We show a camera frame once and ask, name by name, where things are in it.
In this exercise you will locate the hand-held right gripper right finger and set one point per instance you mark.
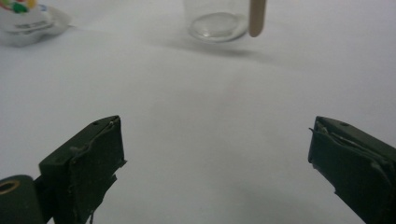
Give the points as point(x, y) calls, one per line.
point(358, 171)

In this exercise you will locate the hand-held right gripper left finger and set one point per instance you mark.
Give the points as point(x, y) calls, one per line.
point(84, 168)

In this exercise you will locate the white and blue powder bag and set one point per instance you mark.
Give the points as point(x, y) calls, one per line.
point(28, 25)

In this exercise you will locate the wooden stirring stick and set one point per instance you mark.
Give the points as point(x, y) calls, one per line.
point(257, 18)

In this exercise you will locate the clear glass cup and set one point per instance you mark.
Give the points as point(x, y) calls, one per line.
point(214, 26)

